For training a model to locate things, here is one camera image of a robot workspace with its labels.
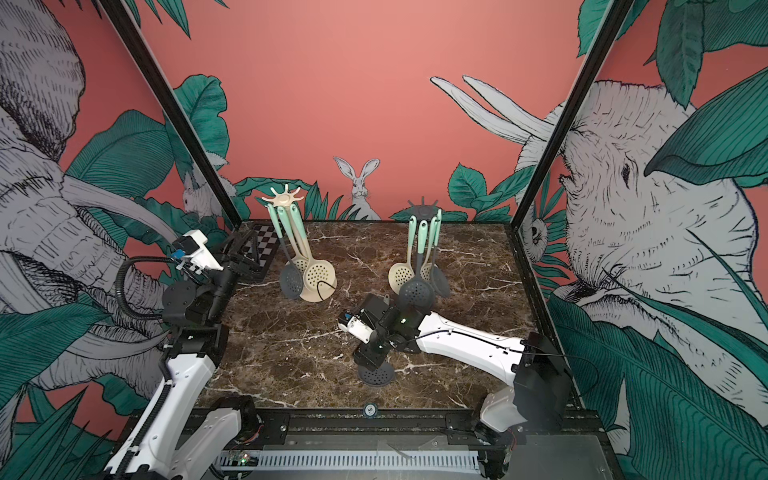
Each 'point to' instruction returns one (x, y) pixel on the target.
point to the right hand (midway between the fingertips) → (362, 347)
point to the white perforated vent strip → (436, 460)
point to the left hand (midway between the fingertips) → (250, 230)
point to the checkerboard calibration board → (261, 246)
